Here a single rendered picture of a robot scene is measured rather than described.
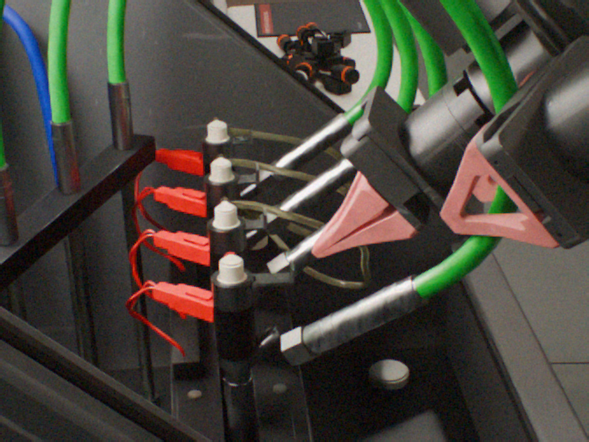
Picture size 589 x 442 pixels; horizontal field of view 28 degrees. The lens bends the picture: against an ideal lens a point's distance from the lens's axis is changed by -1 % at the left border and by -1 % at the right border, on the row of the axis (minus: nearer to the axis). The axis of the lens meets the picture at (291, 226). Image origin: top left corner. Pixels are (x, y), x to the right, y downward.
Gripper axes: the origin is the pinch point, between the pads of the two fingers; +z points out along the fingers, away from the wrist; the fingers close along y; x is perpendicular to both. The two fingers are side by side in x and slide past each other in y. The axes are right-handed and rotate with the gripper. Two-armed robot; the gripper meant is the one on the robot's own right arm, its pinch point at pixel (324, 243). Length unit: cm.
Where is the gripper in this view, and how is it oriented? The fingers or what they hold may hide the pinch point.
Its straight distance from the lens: 76.4
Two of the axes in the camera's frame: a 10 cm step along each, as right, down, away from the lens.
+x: -1.7, 4.5, -8.8
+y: -7.0, -6.8, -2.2
